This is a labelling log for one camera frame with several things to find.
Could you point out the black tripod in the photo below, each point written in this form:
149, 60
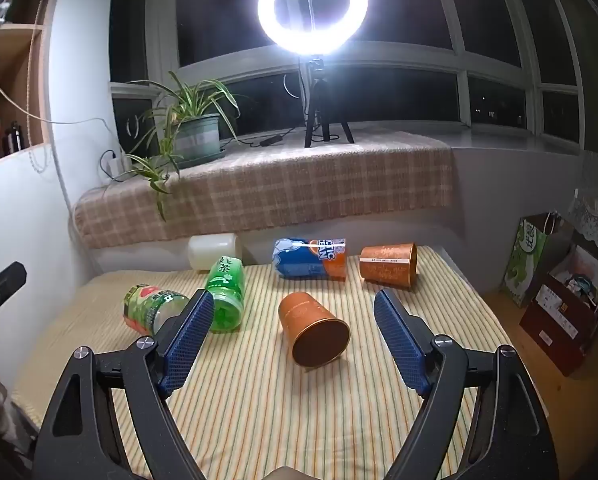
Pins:
315, 110

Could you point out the white charger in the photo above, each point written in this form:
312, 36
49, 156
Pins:
116, 164

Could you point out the dark red cardboard box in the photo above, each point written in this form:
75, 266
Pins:
554, 325

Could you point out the orange cup with white strip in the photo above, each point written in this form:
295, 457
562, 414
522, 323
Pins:
386, 266

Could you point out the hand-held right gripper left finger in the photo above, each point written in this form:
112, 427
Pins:
189, 340

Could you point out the green paper bag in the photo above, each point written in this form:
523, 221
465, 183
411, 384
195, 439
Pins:
526, 260

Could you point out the spider plant in green pot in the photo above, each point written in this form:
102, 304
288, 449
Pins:
196, 135

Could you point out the wooden shelf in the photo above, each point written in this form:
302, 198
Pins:
24, 85

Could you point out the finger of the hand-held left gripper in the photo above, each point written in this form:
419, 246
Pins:
6, 280

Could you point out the green tea bottle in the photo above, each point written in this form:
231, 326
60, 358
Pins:
225, 285

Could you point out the yellow striped mat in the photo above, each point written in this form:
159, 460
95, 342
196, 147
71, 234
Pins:
279, 410

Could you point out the plain orange cup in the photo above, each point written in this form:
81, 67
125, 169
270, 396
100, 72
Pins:
309, 325

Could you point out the plaid blanket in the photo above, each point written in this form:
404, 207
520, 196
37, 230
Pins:
304, 185

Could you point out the green red label jar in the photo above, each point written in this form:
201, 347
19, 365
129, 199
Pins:
146, 305

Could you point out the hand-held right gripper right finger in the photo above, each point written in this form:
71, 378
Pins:
399, 340

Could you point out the white translucent cup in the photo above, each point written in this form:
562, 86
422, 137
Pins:
211, 252

